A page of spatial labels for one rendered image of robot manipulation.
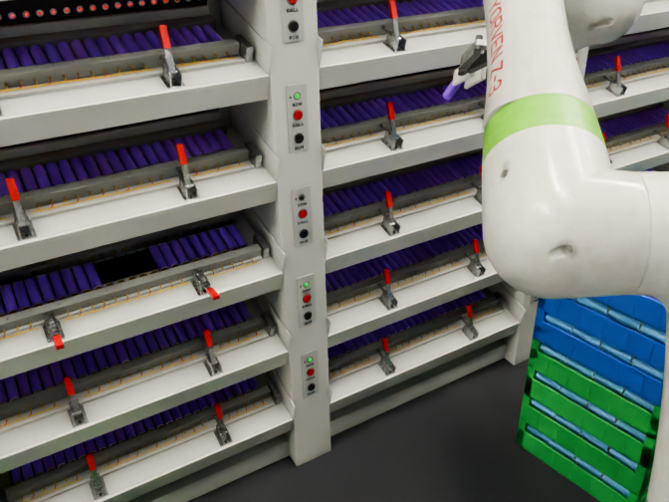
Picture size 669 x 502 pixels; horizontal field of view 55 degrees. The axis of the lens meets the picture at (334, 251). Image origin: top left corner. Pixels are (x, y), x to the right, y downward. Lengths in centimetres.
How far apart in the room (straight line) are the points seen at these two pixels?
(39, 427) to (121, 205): 45
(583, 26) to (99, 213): 78
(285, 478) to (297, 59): 95
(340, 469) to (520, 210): 113
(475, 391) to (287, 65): 106
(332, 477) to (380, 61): 94
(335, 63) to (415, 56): 17
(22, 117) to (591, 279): 79
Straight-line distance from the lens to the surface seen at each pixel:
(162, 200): 115
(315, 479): 159
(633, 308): 134
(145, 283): 123
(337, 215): 139
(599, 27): 95
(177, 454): 147
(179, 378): 135
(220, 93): 111
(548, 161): 59
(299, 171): 121
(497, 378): 189
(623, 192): 59
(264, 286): 128
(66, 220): 113
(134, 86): 109
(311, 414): 154
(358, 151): 130
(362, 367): 161
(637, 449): 150
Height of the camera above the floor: 120
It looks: 29 degrees down
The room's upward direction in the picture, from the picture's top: 1 degrees counter-clockwise
